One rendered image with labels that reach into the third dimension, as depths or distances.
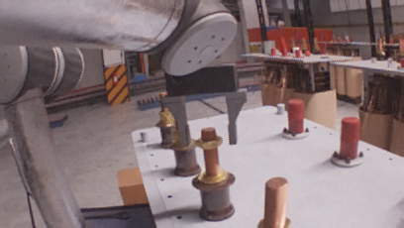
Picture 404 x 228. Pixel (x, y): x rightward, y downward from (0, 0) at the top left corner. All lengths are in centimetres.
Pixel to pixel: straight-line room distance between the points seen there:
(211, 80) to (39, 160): 37
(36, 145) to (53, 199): 12
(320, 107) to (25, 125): 292
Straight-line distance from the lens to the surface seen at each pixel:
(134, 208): 168
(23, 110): 54
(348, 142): 83
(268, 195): 33
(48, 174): 55
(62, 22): 19
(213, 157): 57
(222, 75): 52
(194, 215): 66
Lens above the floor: 173
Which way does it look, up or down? 14 degrees down
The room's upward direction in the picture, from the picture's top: 7 degrees counter-clockwise
